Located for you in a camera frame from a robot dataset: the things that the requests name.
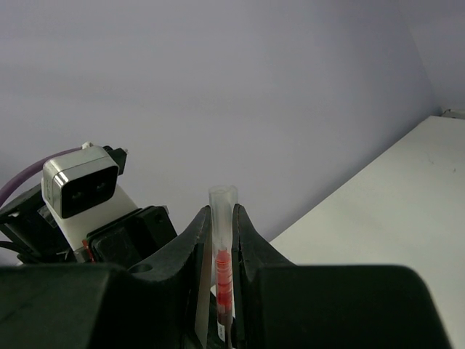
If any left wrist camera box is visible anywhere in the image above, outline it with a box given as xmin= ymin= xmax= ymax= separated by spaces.
xmin=41 ymin=143 xmax=138 ymax=252

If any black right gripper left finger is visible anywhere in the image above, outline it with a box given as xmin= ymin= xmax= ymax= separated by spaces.
xmin=1 ymin=207 xmax=211 ymax=348

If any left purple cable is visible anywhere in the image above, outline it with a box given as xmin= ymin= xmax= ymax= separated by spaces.
xmin=0 ymin=148 xmax=83 ymax=204

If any red gel pen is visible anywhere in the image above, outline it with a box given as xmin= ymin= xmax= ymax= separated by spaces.
xmin=209 ymin=185 xmax=238 ymax=348

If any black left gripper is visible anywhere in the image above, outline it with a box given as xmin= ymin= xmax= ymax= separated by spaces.
xmin=1 ymin=185 xmax=177 ymax=268

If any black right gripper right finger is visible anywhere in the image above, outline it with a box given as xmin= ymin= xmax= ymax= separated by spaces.
xmin=232 ymin=205 xmax=451 ymax=348

